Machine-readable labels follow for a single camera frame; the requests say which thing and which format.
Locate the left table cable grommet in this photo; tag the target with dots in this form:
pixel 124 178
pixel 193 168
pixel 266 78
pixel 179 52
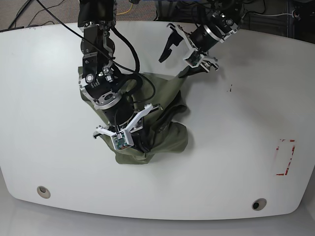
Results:
pixel 43 192

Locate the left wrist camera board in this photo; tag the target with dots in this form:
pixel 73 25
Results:
pixel 193 59

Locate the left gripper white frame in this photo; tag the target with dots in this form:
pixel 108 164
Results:
pixel 175 38

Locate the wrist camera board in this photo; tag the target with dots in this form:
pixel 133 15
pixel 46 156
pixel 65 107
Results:
pixel 193 59
pixel 119 141

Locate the right table cable grommet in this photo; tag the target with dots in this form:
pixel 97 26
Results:
pixel 259 204

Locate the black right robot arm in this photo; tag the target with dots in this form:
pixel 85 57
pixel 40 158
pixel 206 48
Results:
pixel 103 84

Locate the table cable grommet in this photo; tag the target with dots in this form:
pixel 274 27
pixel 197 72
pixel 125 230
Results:
pixel 43 192
pixel 259 204

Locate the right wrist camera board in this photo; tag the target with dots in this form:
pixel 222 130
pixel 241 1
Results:
pixel 119 141

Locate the olive green t-shirt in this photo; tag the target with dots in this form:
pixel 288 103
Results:
pixel 165 135

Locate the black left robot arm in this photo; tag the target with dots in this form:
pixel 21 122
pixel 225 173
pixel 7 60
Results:
pixel 215 23

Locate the red tape rectangle marking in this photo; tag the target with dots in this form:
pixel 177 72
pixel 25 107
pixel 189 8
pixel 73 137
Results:
pixel 283 157

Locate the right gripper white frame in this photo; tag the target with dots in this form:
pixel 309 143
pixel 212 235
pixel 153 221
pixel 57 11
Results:
pixel 139 138

